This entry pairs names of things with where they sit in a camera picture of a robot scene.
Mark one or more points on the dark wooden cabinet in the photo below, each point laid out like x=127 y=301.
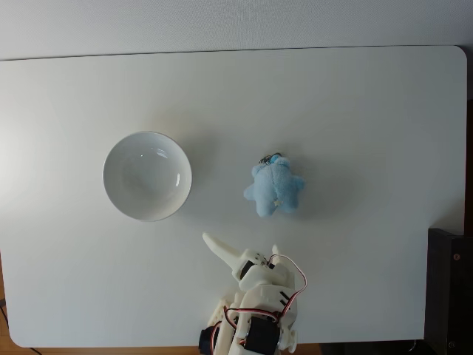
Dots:
x=451 y=288

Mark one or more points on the skyblue plush doll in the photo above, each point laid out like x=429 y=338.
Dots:
x=275 y=185

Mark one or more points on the white ceramic bowl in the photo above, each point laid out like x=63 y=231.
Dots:
x=148 y=177

